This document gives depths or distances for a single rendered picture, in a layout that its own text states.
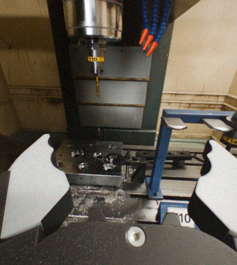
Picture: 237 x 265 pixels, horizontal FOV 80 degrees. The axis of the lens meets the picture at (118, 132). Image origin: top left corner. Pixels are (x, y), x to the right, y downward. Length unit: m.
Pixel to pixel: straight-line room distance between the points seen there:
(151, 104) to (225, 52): 0.76
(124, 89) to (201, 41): 0.76
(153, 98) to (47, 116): 1.10
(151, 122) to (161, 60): 0.41
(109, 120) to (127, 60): 0.40
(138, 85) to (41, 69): 0.91
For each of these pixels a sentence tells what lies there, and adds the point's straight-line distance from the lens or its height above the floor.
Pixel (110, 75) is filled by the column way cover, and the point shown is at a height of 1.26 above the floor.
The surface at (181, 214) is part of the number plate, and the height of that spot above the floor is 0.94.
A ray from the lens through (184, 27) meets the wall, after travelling 1.40.
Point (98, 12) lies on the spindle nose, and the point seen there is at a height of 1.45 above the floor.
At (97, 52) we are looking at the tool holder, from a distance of 0.48.
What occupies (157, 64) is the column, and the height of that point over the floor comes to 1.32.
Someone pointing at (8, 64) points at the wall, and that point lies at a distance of 1.68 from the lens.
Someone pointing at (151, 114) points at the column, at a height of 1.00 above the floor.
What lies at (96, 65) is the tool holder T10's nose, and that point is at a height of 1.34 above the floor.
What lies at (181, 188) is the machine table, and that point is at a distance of 0.66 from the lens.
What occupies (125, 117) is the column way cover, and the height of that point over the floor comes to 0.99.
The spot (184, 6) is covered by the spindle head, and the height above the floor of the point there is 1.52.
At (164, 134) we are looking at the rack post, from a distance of 0.45.
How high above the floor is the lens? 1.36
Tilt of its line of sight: 28 degrees down
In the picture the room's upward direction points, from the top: 2 degrees clockwise
